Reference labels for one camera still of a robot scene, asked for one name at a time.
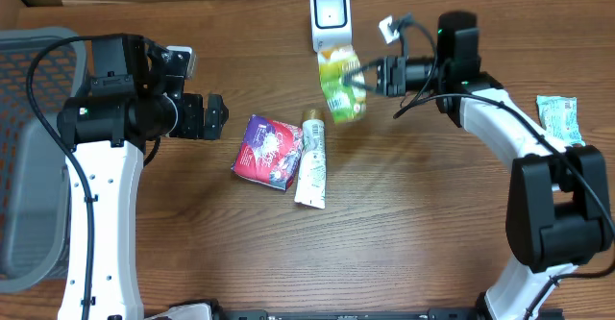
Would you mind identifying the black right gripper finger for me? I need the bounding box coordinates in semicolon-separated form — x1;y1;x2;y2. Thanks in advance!
342;79;378;93
341;59;382;83

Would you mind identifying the green juice carton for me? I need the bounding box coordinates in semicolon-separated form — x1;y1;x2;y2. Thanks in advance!
317;45;367;123

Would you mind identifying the purple red snack packet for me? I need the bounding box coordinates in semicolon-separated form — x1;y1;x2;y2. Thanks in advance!
232;114;303;191

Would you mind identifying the white tube gold cap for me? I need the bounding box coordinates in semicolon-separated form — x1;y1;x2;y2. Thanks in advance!
294;109;327;209

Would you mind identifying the teal white snack packet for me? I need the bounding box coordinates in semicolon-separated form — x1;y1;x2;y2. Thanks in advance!
536;95;585;146

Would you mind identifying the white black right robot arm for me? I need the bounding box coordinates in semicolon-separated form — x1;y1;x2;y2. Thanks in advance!
369;11;614;319

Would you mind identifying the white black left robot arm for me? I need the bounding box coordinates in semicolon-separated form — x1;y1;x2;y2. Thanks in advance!
58;35;229;319

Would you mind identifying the white barcode scanner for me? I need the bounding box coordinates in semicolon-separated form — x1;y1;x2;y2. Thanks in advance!
309;0;353;53

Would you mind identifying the grey plastic shopping basket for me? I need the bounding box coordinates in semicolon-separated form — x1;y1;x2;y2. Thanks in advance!
1;27;74;294

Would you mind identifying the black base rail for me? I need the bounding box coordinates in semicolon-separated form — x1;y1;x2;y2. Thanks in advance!
210;308;488;320

